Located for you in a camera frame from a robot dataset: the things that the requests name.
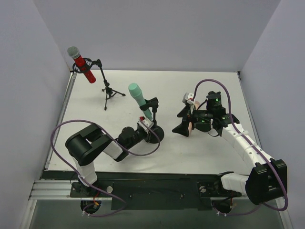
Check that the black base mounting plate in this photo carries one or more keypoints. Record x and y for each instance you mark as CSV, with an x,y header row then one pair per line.
x,y
156,191

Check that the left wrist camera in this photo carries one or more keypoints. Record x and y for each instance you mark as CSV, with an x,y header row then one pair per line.
x,y
145,123

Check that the peach toy microphone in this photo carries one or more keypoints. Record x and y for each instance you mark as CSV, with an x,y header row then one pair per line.
x,y
196,105

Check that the black round-base stand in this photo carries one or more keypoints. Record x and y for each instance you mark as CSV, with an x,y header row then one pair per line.
x,y
203,126
158,132

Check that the black round-base stand front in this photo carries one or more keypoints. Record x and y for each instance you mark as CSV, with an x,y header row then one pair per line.
x,y
203,126

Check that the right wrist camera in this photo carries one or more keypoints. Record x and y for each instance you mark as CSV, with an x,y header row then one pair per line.
x,y
188,98

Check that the black tripod microphone stand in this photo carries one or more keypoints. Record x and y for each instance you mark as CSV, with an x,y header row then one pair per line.
x,y
110,92

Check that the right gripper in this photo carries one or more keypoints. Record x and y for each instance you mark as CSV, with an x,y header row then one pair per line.
x,y
188,118

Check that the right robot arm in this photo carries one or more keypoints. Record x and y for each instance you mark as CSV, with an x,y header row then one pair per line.
x,y
268,177

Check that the aluminium frame rail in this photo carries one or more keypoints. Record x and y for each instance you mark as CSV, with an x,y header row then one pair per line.
x,y
50,190

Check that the mint green toy microphone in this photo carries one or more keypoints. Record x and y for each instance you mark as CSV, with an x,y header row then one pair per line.
x,y
136,93

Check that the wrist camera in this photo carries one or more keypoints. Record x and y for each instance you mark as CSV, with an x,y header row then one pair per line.
x,y
145,123
188,98

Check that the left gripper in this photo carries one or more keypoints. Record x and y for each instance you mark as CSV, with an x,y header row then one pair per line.
x,y
147,133

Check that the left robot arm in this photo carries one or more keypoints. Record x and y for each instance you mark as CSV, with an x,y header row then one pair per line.
x,y
86,145

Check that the red glitter microphone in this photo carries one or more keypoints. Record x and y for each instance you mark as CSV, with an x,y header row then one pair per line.
x,y
81,64

